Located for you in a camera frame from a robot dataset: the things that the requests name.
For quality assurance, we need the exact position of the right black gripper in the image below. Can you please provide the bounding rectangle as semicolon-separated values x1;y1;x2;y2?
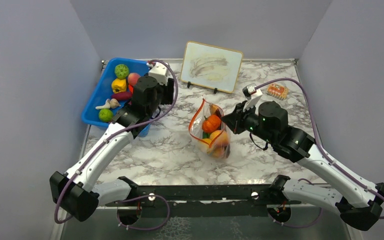
221;100;276;145

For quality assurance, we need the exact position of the toy orange pumpkin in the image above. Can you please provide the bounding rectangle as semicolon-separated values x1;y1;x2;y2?
202;115;222;134

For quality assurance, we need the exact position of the toy peach bottom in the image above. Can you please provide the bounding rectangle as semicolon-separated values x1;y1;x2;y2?
209;130;230;148

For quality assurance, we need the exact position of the clear zip top bag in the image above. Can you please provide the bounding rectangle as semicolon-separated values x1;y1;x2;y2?
188;98;231;159

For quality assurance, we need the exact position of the toy green starfruit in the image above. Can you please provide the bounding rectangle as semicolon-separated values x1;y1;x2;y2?
202;132;210;139

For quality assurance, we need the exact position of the toy yellow lemon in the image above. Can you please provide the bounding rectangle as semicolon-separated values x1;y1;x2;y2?
198;138;212;154

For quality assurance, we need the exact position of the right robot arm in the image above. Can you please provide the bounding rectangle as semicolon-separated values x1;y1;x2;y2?
221;101;384;231

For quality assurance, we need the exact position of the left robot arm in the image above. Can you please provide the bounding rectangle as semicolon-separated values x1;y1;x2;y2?
49;74;179;224

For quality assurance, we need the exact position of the toy purple sweet potato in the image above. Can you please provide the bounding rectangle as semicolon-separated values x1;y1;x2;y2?
111;91;133;101

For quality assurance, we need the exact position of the toy yellow bell pepper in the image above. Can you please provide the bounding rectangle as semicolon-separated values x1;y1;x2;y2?
111;78;128;94

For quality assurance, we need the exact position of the toy green lettuce ball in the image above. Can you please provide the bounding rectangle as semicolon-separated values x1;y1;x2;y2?
114;64;130;80

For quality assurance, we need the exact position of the whiteboard on stand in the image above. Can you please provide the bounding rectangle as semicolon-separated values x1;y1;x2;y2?
180;41;244;93

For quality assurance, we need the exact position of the orange snack packet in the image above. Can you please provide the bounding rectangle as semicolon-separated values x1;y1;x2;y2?
266;83;289;100

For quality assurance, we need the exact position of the toy garlic bulb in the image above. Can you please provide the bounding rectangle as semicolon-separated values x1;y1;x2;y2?
109;98;121;109

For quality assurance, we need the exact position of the blue plastic bin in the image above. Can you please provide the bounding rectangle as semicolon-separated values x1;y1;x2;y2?
80;57;169;138

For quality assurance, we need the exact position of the toy green crinkled lime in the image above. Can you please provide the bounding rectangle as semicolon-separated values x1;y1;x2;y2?
98;109;114;123

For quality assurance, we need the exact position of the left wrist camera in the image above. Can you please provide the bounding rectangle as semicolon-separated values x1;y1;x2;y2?
147;61;169;86

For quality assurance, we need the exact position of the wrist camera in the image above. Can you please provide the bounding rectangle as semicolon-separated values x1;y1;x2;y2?
147;61;169;86
242;83;263;112

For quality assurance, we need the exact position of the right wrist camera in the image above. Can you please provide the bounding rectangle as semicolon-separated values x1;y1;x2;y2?
242;83;263;112

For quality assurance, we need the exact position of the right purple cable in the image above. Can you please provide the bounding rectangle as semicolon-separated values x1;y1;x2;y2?
254;78;384;229

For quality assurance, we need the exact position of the purple cable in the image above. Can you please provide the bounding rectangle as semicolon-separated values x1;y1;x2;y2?
254;78;384;229
53;59;180;232

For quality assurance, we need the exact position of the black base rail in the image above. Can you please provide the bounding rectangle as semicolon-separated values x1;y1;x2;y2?
107;179;299;218

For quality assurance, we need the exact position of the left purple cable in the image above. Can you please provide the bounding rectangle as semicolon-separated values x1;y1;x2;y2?
53;59;180;232

